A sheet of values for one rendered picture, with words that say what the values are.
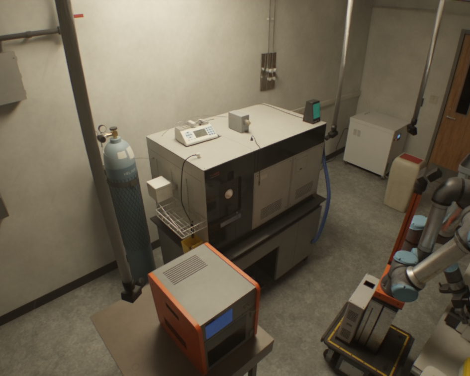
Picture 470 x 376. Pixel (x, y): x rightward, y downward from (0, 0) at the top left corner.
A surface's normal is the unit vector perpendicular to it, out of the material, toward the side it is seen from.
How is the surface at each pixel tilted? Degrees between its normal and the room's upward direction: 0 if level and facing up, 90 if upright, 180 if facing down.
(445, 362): 0
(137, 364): 0
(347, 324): 90
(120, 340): 0
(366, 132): 90
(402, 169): 84
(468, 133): 90
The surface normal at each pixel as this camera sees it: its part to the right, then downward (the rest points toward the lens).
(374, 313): -0.66, 0.40
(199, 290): 0.00, -0.85
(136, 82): 0.66, 0.40
